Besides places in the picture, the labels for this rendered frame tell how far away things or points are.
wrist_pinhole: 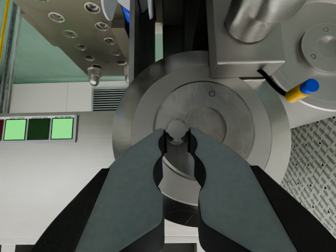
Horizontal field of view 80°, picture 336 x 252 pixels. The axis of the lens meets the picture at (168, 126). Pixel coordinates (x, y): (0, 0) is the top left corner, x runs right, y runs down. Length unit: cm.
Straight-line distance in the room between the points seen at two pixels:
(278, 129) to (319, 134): 16
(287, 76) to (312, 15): 7
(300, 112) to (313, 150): 14
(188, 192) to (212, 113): 6
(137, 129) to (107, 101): 294
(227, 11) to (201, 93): 6
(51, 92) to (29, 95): 34
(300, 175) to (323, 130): 9
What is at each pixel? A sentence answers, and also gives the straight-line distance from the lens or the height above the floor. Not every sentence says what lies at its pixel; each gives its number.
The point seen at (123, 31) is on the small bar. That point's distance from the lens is 40.
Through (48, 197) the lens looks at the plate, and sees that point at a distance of 59.
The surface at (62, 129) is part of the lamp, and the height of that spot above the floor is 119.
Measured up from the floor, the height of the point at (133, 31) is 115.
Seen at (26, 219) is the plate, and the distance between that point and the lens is 62.
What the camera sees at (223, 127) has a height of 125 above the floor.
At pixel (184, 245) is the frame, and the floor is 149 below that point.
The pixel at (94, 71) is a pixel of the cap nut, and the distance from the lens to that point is 57.
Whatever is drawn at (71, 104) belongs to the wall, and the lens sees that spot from 331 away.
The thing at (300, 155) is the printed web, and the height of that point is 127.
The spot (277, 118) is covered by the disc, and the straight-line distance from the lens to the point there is 19.
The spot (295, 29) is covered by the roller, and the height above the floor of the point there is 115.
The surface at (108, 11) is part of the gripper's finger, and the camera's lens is 22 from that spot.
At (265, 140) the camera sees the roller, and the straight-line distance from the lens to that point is 18.
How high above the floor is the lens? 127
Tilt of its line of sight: 10 degrees down
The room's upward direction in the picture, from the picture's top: 179 degrees clockwise
